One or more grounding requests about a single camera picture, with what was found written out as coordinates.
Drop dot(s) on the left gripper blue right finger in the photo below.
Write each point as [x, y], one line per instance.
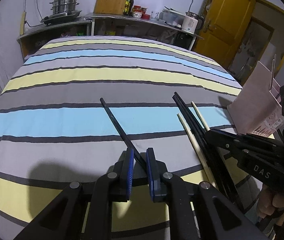
[155, 171]

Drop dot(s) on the dark oil bottle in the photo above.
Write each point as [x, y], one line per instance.
[131, 4]

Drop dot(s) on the black chopstick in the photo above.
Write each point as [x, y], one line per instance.
[210, 158]
[191, 120]
[123, 135]

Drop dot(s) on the red lidded sauce jar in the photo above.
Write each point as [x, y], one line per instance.
[137, 11]

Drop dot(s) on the striped tablecloth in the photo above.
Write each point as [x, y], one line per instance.
[54, 130]

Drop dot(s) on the white electric kettle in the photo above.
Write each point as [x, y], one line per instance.
[192, 22]

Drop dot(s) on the stainless steel steamer pot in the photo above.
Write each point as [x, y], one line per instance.
[61, 6]

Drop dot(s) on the pink plastic utensil holder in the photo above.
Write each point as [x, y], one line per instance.
[257, 108]

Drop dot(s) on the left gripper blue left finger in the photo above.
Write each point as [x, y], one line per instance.
[126, 175]

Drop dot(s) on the low wooden side cabinet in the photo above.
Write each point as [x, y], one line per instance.
[34, 39]

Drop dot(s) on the black induction cooker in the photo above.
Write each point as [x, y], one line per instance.
[60, 18]

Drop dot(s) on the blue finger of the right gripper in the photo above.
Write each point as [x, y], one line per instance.
[217, 137]

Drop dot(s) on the steel kitchen shelf table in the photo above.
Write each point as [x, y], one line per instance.
[128, 26]

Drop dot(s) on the person's right hand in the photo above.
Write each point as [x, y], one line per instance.
[268, 202]

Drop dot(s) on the clear plastic storage box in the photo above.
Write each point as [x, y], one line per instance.
[173, 17]

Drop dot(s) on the yellow wooden door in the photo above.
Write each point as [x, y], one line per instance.
[223, 30]

